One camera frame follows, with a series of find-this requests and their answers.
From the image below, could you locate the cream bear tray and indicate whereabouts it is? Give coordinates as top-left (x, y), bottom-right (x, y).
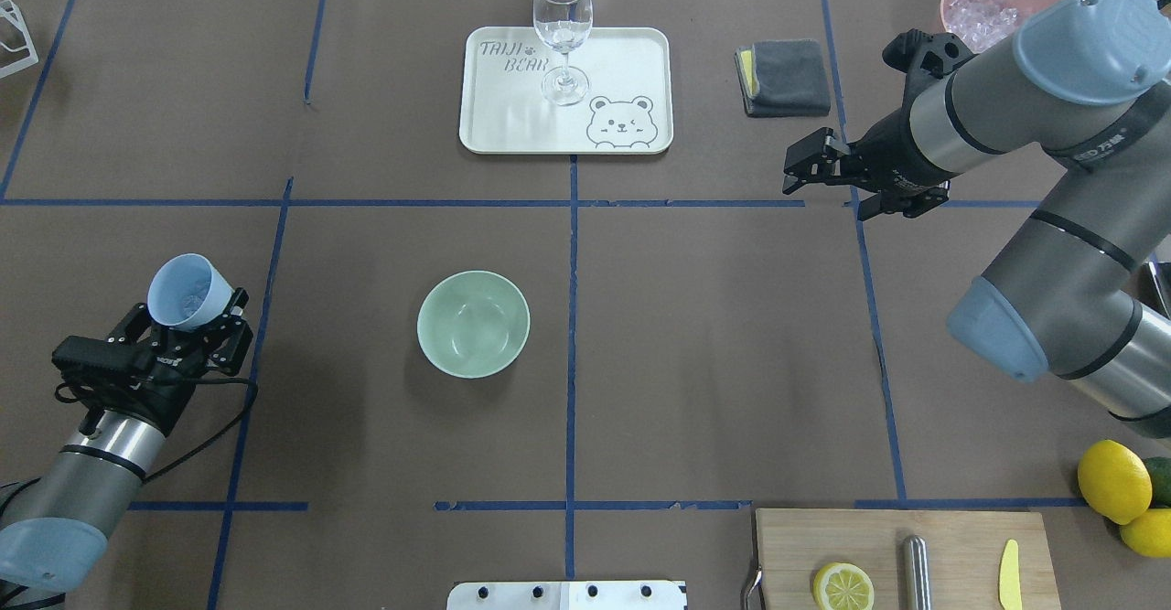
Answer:
top-left (457, 27), bottom-right (674, 155)

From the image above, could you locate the yellow plastic knife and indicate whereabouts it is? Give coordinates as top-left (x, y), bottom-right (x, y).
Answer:
top-left (998, 539), bottom-right (1023, 610)

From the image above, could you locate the white wire cup rack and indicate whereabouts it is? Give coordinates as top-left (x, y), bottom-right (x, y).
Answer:
top-left (1, 0), bottom-right (40, 78)

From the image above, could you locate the lemon half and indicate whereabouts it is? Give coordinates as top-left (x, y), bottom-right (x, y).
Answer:
top-left (812, 562), bottom-right (876, 610)

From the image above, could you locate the light blue cup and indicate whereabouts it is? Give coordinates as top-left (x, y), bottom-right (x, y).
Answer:
top-left (146, 254), bottom-right (234, 333)

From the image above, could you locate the pink bowl with ice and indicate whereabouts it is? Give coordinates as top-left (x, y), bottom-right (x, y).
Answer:
top-left (938, 0), bottom-right (1061, 53)

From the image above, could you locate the steel muddler black tip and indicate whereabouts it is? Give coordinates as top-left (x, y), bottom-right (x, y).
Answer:
top-left (903, 535), bottom-right (932, 610)

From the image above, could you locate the clear wine glass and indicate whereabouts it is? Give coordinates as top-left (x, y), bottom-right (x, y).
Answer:
top-left (532, 0), bottom-right (594, 107)

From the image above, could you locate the grey yellow folded cloth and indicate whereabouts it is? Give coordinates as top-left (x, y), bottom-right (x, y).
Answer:
top-left (735, 39), bottom-right (831, 118)

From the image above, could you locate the green bowl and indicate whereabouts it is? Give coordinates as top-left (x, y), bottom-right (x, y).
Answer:
top-left (415, 270), bottom-right (532, 381)

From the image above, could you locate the green avocado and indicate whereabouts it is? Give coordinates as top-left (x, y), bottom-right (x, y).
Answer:
top-left (1143, 455), bottom-right (1171, 508)

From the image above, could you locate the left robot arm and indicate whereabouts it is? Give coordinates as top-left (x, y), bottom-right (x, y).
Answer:
top-left (1, 288), bottom-right (252, 609)

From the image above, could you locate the yellow lemon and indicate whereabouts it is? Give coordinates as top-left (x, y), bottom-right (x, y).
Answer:
top-left (1118, 508), bottom-right (1170, 558)
top-left (1076, 439), bottom-right (1153, 526)

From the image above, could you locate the yellow lemon front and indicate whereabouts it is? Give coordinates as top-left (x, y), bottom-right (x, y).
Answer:
top-left (1076, 439), bottom-right (1153, 526)

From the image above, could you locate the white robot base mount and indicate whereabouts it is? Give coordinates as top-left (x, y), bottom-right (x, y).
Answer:
top-left (445, 580), bottom-right (689, 609)

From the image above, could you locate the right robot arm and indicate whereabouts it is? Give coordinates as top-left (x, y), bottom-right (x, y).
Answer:
top-left (783, 0), bottom-right (1170, 444)

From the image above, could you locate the yellow lemon back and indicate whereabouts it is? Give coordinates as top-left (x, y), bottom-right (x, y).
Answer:
top-left (1118, 508), bottom-right (1170, 558)

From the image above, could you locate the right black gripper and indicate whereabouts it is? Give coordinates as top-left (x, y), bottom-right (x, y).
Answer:
top-left (782, 29), bottom-right (975, 219)

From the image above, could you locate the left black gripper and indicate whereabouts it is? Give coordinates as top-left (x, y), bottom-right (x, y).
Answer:
top-left (52, 286), bottom-right (252, 436)

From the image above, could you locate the wooden cutting board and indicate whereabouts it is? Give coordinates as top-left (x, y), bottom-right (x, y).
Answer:
top-left (756, 508), bottom-right (1062, 609)

